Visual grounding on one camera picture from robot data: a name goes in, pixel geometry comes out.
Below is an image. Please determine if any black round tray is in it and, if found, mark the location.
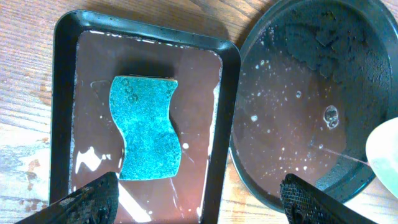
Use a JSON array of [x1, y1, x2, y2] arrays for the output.
[[230, 0, 397, 212]]

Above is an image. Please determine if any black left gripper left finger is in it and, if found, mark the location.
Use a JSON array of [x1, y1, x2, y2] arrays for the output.
[[17, 172, 119, 224]]

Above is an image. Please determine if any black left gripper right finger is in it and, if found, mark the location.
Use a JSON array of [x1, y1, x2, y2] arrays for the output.
[[280, 174, 375, 224]]

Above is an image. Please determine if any dark red rectangular tray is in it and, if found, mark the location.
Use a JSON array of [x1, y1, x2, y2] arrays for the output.
[[49, 10, 240, 223]]

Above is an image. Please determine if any light green plate back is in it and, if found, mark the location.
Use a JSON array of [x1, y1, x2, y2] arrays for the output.
[[366, 118, 397, 197]]

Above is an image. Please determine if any green yellow sponge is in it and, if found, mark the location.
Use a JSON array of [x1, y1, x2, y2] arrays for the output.
[[109, 76, 182, 181]]

